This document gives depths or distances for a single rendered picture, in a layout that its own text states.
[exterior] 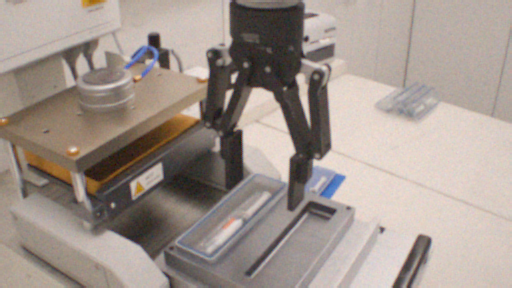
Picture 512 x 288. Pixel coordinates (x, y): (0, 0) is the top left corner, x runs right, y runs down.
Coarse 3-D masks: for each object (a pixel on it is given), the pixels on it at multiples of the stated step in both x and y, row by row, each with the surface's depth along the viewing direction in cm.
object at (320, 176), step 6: (318, 168) 115; (324, 168) 115; (312, 174) 113; (318, 174) 113; (324, 174) 113; (330, 174) 113; (312, 180) 111; (318, 180) 111; (324, 180) 111; (306, 186) 109; (312, 186) 109; (318, 186) 109; (312, 192) 107; (318, 192) 107
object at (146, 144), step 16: (160, 128) 71; (176, 128) 71; (128, 144) 67; (144, 144) 67; (160, 144) 67; (32, 160) 66; (112, 160) 63; (128, 160) 63; (48, 176) 66; (64, 176) 63; (96, 176) 60; (112, 176) 60
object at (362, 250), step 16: (352, 224) 66; (368, 224) 60; (352, 240) 63; (368, 240) 58; (384, 240) 63; (400, 240) 63; (160, 256) 60; (336, 256) 60; (352, 256) 55; (368, 256) 60; (384, 256) 60; (400, 256) 60; (176, 272) 58; (320, 272) 58; (336, 272) 58; (352, 272) 55; (368, 272) 58; (384, 272) 58
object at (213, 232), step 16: (256, 176) 70; (240, 192) 67; (256, 192) 67; (272, 192) 67; (224, 208) 64; (240, 208) 64; (256, 208) 64; (208, 224) 61; (224, 224) 61; (240, 224) 61; (192, 240) 58; (208, 240) 58; (224, 240) 58; (208, 256) 56
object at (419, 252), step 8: (416, 240) 57; (424, 240) 57; (416, 248) 56; (424, 248) 56; (408, 256) 55; (416, 256) 54; (424, 256) 55; (408, 264) 53; (416, 264) 53; (424, 264) 59; (400, 272) 52; (408, 272) 52; (416, 272) 52; (400, 280) 51; (408, 280) 51
